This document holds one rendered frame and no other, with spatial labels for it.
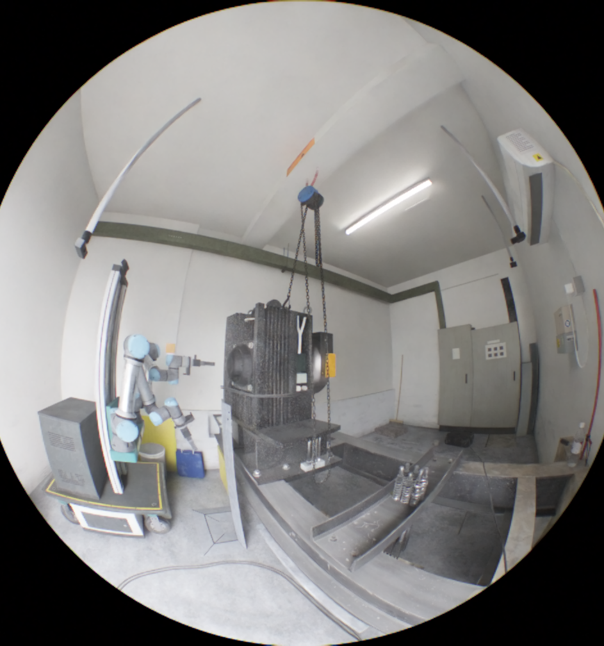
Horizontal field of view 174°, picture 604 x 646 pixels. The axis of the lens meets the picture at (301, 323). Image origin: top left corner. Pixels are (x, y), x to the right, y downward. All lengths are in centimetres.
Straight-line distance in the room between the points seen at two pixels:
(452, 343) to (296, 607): 353
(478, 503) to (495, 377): 233
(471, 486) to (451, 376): 246
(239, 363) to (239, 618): 146
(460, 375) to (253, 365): 308
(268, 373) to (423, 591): 118
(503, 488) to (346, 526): 86
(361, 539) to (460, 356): 308
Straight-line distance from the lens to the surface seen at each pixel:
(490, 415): 354
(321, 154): 167
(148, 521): 166
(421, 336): 398
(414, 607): 68
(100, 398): 138
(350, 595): 94
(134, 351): 104
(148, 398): 126
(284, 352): 120
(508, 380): 343
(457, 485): 137
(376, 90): 153
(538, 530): 151
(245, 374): 111
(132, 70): 197
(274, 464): 121
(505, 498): 139
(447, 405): 363
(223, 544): 162
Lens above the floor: 127
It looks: 12 degrees up
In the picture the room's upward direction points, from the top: 1 degrees clockwise
